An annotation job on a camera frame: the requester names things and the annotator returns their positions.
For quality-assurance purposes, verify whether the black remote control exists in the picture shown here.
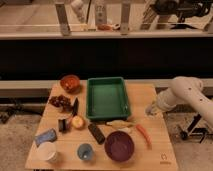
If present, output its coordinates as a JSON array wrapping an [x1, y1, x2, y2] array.
[[88, 123, 105, 145]]

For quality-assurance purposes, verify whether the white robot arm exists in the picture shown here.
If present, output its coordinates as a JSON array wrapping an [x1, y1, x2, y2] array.
[[146, 76, 213, 127]]

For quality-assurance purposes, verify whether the black tripod stand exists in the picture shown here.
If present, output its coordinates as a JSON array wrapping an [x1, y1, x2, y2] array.
[[0, 102, 42, 124]]

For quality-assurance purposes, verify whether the orange red bowl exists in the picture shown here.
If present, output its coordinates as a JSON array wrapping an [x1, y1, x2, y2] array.
[[60, 75, 80, 93]]

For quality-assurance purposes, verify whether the small black box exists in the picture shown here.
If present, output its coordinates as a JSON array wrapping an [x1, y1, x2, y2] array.
[[58, 119, 67, 132]]

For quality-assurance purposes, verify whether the white cup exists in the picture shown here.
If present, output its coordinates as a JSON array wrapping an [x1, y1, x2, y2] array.
[[36, 142, 58, 163]]

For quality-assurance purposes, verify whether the red yellow apple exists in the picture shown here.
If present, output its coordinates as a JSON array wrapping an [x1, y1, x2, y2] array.
[[71, 116, 84, 129]]

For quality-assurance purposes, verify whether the dark grape bunch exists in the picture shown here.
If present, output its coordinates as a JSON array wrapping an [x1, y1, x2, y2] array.
[[49, 95, 72, 112]]

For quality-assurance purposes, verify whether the orange carrot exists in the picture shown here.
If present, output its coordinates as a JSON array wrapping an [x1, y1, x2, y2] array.
[[136, 124, 152, 149]]

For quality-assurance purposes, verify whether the green plastic tray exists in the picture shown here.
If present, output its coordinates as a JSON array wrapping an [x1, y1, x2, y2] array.
[[86, 77, 131, 121]]

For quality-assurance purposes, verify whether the black office chair base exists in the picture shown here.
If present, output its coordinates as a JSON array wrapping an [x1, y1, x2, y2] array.
[[180, 114, 213, 143]]

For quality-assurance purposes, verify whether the blue small cup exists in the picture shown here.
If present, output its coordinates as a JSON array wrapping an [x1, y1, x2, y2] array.
[[77, 143, 94, 161]]

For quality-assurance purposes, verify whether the purple bowl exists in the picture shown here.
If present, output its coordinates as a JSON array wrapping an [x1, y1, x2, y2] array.
[[104, 131, 134, 162]]

